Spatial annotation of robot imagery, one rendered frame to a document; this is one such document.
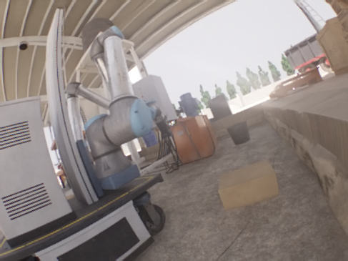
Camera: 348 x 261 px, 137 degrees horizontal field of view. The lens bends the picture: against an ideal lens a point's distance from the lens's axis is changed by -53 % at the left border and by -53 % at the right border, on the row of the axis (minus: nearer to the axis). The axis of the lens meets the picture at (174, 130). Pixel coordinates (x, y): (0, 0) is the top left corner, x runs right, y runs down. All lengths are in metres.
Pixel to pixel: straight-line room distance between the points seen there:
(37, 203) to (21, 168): 0.14
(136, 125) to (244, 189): 0.58
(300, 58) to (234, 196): 8.60
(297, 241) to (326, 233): 0.11
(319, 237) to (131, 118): 0.80
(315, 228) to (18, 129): 1.12
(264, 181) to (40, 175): 0.95
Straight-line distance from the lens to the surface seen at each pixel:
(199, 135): 2.06
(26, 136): 0.65
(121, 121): 0.58
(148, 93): 1.71
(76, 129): 1.34
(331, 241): 0.60
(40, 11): 5.37
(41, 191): 0.62
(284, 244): 0.59
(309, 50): 8.96
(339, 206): 0.60
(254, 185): 0.75
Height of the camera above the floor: 0.48
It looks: 2 degrees up
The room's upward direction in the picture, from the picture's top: 22 degrees counter-clockwise
